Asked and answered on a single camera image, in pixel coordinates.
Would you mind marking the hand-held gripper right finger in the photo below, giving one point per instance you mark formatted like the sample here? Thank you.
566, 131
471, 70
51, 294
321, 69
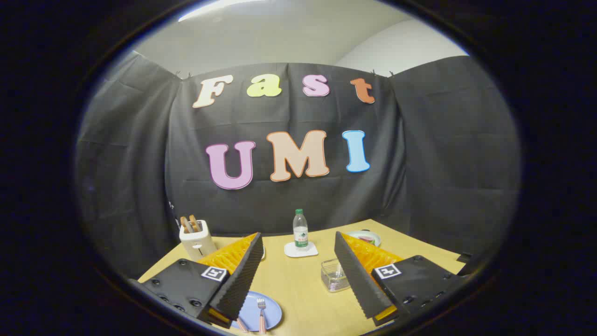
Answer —
357, 280

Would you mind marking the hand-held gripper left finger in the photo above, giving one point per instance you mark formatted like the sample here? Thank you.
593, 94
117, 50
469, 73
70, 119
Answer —
242, 280

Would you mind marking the sliced meat with vegetables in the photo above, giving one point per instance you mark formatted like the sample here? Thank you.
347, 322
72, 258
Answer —
366, 239

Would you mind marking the blue round plate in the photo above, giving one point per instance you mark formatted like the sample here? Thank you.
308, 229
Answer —
273, 312

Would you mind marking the pale green oval plate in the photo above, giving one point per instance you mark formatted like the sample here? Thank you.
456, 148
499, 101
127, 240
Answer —
374, 235

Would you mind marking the white square coaster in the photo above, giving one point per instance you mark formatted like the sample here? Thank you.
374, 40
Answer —
291, 252

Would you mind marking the cream toaster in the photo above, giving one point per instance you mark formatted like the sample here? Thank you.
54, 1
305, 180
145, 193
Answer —
198, 242

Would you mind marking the clear plastic water bottle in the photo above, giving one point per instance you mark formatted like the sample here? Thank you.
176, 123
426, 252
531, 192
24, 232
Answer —
301, 233

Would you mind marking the toasted bread slice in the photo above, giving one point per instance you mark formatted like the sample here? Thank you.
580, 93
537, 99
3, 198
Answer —
195, 223
185, 225

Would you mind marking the black table clamp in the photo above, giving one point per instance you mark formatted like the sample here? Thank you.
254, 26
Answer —
464, 257

